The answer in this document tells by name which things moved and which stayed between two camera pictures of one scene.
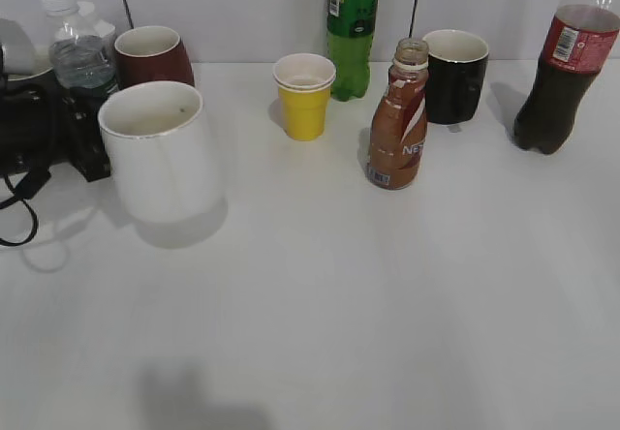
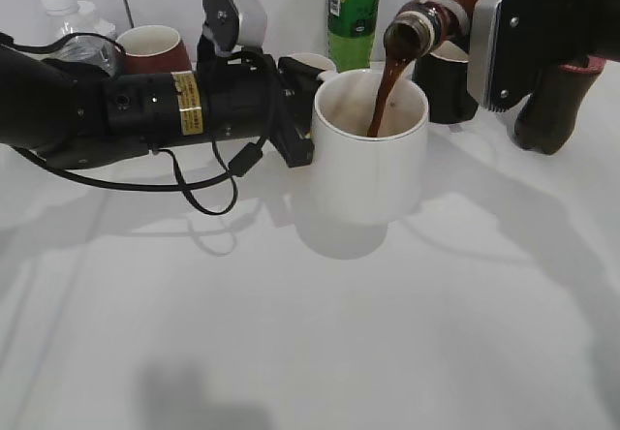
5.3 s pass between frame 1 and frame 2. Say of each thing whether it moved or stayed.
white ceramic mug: moved
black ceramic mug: stayed
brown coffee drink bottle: moved
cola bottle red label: stayed
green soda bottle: stayed
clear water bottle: stayed
